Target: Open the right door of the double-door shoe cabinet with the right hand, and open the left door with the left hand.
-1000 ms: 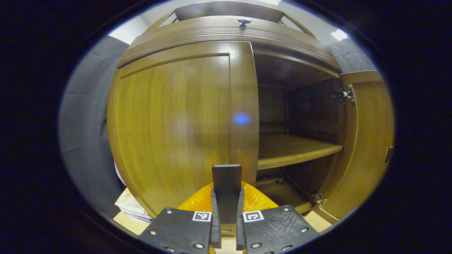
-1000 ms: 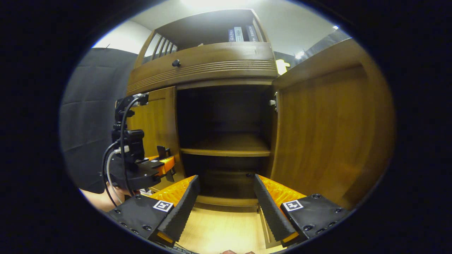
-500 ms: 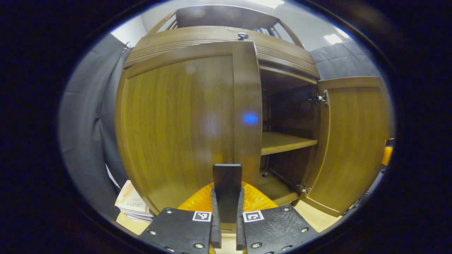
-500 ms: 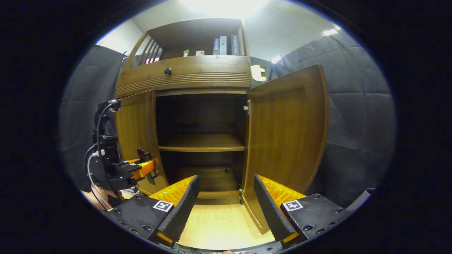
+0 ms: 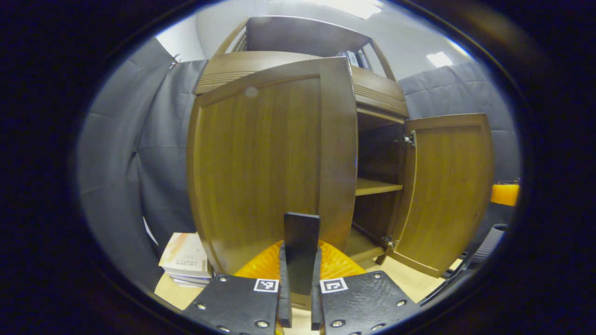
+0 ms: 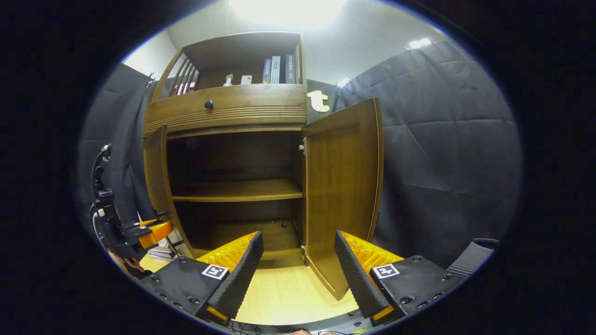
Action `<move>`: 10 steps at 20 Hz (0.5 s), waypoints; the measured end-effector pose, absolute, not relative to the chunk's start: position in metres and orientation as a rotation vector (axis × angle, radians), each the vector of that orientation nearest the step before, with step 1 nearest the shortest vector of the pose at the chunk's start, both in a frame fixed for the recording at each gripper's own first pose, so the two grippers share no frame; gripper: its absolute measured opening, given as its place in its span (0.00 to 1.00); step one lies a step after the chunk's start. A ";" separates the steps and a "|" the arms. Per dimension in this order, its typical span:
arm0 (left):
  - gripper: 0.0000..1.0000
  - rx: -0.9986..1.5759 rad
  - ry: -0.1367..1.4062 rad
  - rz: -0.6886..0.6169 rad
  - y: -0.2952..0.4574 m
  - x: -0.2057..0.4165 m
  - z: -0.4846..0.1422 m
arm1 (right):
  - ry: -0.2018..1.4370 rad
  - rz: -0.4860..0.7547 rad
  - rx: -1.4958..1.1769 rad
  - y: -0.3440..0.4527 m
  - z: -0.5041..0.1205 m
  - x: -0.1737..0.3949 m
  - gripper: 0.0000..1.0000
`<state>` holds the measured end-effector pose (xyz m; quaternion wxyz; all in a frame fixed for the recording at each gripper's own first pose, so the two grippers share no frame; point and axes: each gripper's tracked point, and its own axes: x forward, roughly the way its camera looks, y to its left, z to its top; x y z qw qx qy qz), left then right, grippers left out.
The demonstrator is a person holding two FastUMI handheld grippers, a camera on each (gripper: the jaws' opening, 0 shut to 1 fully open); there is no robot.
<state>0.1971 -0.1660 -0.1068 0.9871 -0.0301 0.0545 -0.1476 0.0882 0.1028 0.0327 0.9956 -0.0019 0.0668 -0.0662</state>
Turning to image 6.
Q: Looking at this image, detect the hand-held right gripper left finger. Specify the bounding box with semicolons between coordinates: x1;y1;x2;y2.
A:
142;231;264;324

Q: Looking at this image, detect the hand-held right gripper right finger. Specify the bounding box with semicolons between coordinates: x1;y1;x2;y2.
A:
334;229;459;326

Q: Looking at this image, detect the wooden cabinet door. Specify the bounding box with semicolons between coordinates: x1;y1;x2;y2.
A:
302;98;385;301
143;125;196;259

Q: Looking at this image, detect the brown wooden shoe cabinet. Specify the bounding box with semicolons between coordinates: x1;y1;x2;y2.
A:
142;31;385;301

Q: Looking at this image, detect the wooden inner cabinet shelf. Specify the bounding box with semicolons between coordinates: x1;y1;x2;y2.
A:
171;179;303;202

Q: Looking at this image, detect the wooden cabinet drawer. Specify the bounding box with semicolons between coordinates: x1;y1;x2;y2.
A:
143;84;308;138

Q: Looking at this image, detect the stack of books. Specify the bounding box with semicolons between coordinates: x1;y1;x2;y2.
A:
148;236;184;261

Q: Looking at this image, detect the dark ribbed object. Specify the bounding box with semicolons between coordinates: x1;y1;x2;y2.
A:
446;238;500;279

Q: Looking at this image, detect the black backdrop cloth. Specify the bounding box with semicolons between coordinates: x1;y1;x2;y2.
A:
77;40;522;270

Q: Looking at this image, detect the large ceiling light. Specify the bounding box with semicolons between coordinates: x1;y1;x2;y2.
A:
228;0;347;28

